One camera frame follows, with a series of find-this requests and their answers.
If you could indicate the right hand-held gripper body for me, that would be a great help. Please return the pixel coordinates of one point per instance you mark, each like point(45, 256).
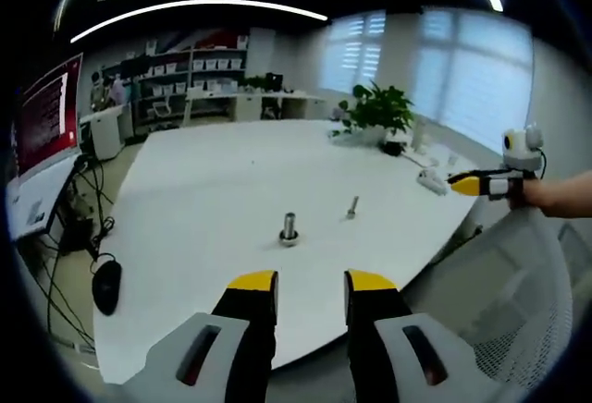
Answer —
point(520, 153)

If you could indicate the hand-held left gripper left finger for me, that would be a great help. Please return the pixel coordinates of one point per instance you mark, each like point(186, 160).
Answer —
point(240, 352)

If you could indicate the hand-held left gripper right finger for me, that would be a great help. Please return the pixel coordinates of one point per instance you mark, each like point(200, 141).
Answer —
point(379, 352)

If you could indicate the large steel washer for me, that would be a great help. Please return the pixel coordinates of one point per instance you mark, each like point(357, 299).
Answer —
point(282, 238)

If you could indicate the small threaded steel stud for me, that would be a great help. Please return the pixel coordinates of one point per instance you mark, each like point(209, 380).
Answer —
point(353, 204)

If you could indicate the large threaded steel stud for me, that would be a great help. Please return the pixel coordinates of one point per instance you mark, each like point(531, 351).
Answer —
point(289, 223)

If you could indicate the person's right hand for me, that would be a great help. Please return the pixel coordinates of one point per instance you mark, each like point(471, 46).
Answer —
point(529, 197)

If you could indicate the white handheld controller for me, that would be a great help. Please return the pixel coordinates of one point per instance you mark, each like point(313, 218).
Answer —
point(432, 181)

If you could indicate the white stand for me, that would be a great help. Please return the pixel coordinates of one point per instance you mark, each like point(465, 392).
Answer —
point(420, 135)

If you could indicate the black power adapter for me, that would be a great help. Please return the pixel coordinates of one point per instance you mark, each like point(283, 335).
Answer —
point(395, 149)

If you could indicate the window blinds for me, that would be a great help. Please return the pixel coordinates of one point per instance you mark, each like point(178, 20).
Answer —
point(439, 70)

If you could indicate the potted green plant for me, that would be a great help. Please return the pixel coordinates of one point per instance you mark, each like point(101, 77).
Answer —
point(379, 112)

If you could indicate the black computer mouse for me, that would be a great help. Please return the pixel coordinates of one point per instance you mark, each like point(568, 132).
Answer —
point(107, 285)

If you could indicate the small black monitor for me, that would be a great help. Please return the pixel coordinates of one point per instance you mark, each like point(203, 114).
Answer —
point(274, 81)

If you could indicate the long white desk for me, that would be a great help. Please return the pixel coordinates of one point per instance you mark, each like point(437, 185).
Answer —
point(259, 102)

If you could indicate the white monitor desk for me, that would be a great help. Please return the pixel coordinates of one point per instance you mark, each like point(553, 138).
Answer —
point(41, 199)

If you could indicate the white counter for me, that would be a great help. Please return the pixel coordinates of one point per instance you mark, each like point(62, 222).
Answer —
point(104, 132)

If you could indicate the shelf with white bins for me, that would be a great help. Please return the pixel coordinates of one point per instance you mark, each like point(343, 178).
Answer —
point(194, 75)

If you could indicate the red screen monitor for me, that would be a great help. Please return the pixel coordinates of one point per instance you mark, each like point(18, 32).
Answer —
point(46, 116)

